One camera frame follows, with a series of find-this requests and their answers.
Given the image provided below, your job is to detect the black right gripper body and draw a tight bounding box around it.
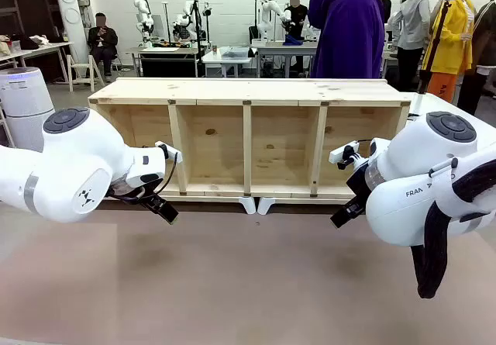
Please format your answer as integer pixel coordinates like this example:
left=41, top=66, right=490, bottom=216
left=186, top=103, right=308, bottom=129
left=345, top=161, right=374, bottom=207

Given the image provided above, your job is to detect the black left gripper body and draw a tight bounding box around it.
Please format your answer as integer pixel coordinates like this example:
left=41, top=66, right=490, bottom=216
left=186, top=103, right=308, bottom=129
left=108, top=181, right=166, bottom=205

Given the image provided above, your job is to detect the white folding step stool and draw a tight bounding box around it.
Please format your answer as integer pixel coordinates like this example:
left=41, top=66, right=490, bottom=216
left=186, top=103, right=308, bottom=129
left=66, top=53, right=105, bottom=93

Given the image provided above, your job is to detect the wooden four-compartment shelf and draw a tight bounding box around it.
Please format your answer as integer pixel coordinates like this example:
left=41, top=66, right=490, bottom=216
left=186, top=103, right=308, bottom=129
left=88, top=76, right=412, bottom=201

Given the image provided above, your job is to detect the grey background work table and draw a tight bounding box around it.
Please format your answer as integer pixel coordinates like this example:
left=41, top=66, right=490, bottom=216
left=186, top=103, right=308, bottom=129
left=125, top=43, right=212, bottom=79

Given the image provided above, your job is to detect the white cylindrical air purifier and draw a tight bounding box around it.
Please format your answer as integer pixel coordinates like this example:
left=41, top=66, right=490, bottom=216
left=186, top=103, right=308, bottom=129
left=0, top=67, right=56, bottom=154

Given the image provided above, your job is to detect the grey background robot table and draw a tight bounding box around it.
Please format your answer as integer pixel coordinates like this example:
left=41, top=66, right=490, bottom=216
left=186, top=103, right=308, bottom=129
left=250, top=37, right=319, bottom=79

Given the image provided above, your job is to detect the person in purple hoodie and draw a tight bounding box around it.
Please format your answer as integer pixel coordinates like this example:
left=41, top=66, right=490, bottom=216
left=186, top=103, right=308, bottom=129
left=308, top=0, right=387, bottom=79

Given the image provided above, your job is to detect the small white background table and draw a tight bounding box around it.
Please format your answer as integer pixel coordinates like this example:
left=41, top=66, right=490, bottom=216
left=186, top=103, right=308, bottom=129
left=201, top=46, right=253, bottom=78

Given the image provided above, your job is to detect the seated person in dark clothes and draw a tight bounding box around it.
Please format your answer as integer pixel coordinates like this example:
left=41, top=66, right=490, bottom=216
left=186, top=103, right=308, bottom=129
left=87, top=12, right=119, bottom=83

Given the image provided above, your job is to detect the black and yellow stand pole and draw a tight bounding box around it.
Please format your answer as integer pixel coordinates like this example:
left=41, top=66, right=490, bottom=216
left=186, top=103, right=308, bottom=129
left=417, top=0, right=453, bottom=95

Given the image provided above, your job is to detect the clear plastic bin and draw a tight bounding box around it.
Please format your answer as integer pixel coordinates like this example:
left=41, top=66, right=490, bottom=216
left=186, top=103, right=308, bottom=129
left=219, top=46, right=250, bottom=60

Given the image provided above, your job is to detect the mannequin in yellow jacket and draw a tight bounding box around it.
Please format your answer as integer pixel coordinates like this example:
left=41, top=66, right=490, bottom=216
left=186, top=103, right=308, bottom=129
left=421, top=0, right=478, bottom=104

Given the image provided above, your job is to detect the black background tripod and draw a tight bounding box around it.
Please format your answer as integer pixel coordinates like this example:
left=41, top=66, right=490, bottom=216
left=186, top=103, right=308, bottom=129
left=191, top=0, right=213, bottom=78

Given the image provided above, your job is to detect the mannequin in grey hoodie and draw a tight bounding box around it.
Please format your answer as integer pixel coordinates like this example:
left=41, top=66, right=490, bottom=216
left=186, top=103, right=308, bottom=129
left=388, top=0, right=432, bottom=91

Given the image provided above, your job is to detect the standing person in black shirt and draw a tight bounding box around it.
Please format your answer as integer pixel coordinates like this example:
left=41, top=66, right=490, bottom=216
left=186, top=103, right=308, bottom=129
left=284, top=0, right=310, bottom=78

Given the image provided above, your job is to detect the cluttered white background table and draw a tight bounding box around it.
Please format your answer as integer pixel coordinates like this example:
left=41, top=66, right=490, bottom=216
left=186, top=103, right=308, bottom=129
left=0, top=33, right=75, bottom=85

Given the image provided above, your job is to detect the mannequin in dark jacket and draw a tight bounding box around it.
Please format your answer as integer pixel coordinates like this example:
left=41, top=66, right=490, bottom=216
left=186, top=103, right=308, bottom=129
left=456, top=0, right=496, bottom=116

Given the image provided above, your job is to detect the standing person in black sweater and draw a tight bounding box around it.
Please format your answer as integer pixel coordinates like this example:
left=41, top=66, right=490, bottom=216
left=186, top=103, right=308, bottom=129
left=374, top=0, right=393, bottom=26

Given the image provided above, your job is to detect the tall white tower air conditioner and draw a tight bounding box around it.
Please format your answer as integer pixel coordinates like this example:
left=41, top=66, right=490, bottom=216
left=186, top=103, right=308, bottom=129
left=53, top=0, right=91, bottom=75

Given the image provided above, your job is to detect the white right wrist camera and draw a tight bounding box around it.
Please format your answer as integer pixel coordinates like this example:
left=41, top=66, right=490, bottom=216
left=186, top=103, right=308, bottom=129
left=328, top=140, right=362, bottom=170

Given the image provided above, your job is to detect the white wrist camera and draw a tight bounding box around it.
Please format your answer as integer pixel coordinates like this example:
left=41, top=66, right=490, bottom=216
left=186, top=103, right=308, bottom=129
left=328, top=140, right=362, bottom=170
left=154, top=140, right=184, bottom=165

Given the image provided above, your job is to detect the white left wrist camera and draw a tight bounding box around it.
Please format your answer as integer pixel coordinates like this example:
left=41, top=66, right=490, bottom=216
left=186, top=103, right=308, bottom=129
left=154, top=140, right=184, bottom=165

